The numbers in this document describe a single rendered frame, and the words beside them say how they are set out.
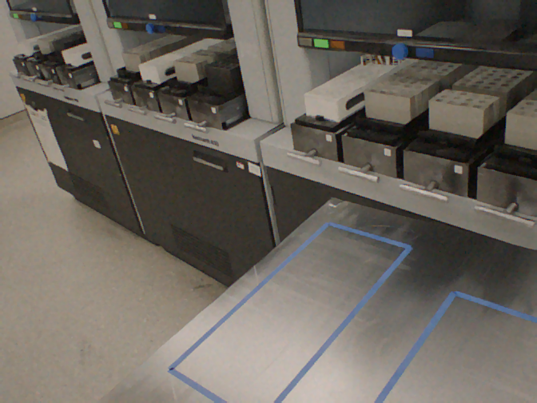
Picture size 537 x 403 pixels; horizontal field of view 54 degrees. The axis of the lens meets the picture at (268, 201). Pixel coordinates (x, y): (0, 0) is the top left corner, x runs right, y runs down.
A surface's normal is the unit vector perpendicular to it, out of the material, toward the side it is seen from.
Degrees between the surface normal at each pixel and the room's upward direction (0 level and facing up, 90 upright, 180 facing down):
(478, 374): 0
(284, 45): 90
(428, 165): 90
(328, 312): 0
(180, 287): 0
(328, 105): 90
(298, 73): 90
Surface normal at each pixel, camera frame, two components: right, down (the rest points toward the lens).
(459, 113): -0.70, 0.46
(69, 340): -0.16, -0.85
